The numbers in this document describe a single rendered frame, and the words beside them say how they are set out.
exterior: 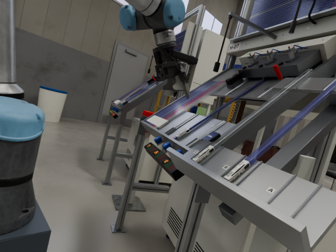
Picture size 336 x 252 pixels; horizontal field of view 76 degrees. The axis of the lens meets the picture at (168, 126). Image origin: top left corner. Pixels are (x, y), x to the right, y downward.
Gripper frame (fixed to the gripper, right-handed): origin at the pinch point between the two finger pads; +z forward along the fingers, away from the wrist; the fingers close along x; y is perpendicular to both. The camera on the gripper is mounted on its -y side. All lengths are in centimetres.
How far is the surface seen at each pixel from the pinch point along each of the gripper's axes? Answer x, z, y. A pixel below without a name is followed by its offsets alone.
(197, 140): 10.5, 15.6, 2.4
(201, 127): 3.3, 13.9, -3.9
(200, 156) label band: 34.9, 9.5, 14.0
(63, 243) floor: -38, 65, 69
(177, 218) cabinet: -30, 76, 6
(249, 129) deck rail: 20.9, 14.0, -12.7
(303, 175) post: 45.5, 18.3, -6.0
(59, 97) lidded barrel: -396, 1, 81
